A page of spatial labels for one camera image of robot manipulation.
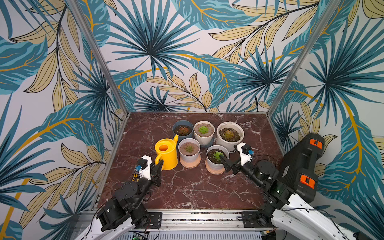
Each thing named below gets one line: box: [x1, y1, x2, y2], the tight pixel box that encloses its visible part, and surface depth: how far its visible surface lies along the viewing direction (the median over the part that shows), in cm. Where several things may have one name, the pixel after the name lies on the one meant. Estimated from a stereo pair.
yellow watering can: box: [154, 134, 179, 171], surface depth 67 cm
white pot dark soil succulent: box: [205, 144, 230, 175], surface depth 89 cm
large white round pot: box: [216, 121, 245, 153], surface depth 96 cm
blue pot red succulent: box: [172, 120, 194, 144], surface depth 99 cm
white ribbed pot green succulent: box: [193, 120, 216, 146], surface depth 97 cm
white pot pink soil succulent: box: [178, 137, 202, 169], surface depth 92 cm
